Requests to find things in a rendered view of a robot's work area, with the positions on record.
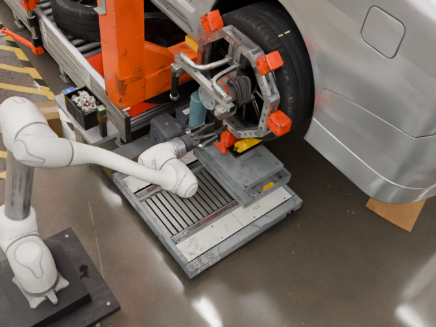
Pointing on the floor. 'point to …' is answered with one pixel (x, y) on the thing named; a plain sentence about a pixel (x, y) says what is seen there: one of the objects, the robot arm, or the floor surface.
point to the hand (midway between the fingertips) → (218, 127)
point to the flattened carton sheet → (397, 212)
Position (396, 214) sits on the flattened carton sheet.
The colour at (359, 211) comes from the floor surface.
